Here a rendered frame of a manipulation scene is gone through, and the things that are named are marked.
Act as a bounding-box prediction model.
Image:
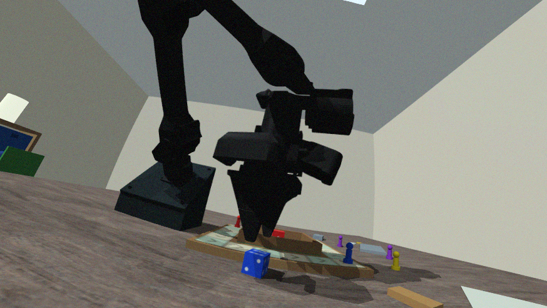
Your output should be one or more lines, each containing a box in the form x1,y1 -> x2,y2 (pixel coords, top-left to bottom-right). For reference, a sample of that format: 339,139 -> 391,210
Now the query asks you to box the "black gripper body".
213,118 -> 302,195

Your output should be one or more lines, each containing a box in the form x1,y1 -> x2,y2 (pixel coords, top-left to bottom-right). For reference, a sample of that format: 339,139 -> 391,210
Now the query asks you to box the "tan rectangular block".
387,286 -> 444,308

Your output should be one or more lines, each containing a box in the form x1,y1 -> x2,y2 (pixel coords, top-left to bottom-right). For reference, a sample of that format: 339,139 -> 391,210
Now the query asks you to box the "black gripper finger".
262,190 -> 297,237
227,170 -> 286,242

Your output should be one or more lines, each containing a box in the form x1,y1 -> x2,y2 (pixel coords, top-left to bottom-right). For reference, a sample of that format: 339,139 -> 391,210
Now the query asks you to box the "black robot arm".
138,0 -> 355,187

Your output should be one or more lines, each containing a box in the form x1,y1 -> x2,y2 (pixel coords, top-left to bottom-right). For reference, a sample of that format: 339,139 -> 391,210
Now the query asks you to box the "yellow pawn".
391,251 -> 401,271

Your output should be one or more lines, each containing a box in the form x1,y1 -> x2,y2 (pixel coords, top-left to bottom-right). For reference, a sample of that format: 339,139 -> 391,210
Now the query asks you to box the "red die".
272,229 -> 285,238

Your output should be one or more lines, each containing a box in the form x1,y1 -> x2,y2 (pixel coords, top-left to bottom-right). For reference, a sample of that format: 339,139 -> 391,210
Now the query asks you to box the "blue pawn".
343,242 -> 354,264

